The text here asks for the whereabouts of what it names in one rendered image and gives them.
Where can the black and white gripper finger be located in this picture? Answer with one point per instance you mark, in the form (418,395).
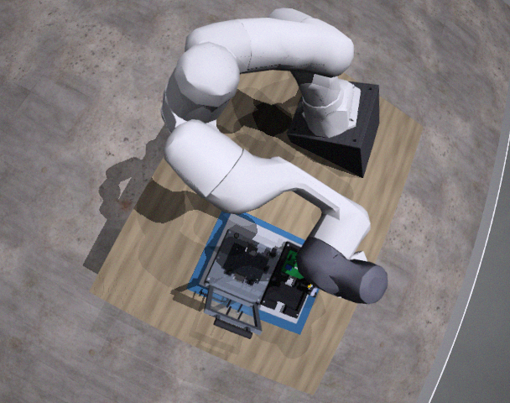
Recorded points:
(311,291)

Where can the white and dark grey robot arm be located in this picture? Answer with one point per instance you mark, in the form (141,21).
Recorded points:
(235,181)

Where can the green circuit board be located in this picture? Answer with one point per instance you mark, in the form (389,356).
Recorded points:
(290,266)

